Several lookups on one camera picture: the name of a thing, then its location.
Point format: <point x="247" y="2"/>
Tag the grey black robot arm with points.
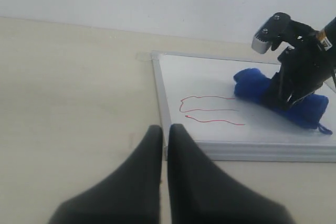
<point x="228" y="110"/>

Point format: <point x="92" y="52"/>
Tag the blue cloth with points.
<point x="251" y="85"/>

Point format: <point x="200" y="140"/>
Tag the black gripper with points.
<point x="303" y="70"/>

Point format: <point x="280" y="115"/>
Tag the white board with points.
<point x="197" y="91"/>

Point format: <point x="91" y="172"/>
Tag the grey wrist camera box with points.
<point x="277" y="29"/>

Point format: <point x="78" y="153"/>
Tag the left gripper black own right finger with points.
<point x="200" y="192"/>

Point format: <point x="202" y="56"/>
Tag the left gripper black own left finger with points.
<point x="131" y="194"/>

